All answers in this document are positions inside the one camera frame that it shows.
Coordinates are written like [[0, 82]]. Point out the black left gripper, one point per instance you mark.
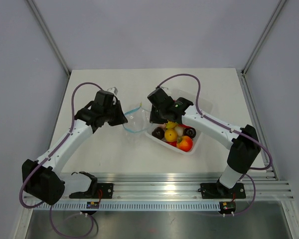
[[121, 119]]

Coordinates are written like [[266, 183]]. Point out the orange red tomato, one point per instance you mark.
[[184, 143]]

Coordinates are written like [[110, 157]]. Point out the yellow orange fruit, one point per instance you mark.
[[170, 135]]

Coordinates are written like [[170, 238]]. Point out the left small circuit board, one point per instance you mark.
[[93, 205]]

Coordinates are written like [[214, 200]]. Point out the white garlic bulb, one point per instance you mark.
[[179, 130]]

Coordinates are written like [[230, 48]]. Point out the white slotted cable duct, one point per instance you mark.
[[134, 206]]

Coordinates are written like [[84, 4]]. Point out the right aluminium corner post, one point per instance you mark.
[[264, 35]]

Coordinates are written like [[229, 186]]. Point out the small circuit board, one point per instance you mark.
[[227, 207], [93, 205]]

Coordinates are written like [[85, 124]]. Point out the red chili pepper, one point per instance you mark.
[[174, 143]]

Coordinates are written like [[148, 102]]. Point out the aluminium rail frame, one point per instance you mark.
[[139, 167]]

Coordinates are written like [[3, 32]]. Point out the aluminium corner post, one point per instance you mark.
[[34, 9], [264, 35]]

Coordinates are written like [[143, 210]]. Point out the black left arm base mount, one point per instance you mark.
[[103, 190]]

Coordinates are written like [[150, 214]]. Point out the clear zip top bag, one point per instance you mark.
[[138, 122]]

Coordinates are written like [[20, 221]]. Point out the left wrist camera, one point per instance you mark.
[[113, 90]]

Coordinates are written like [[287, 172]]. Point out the white perforated plastic basket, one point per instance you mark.
[[175, 94]]

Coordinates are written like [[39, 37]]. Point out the yellow banana bunch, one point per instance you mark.
[[171, 125]]

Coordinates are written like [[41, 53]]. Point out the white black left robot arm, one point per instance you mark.
[[41, 177]]

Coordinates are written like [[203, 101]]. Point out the dark purple plum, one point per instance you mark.
[[158, 133]]

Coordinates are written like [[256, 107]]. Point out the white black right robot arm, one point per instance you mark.
[[241, 142]]

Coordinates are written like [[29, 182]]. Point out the left aluminium corner post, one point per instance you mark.
[[34, 9]]

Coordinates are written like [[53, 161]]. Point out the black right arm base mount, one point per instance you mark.
[[218, 191]]

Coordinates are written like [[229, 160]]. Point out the right small circuit board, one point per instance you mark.
[[227, 207]]

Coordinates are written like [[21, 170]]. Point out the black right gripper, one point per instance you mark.
[[155, 119]]

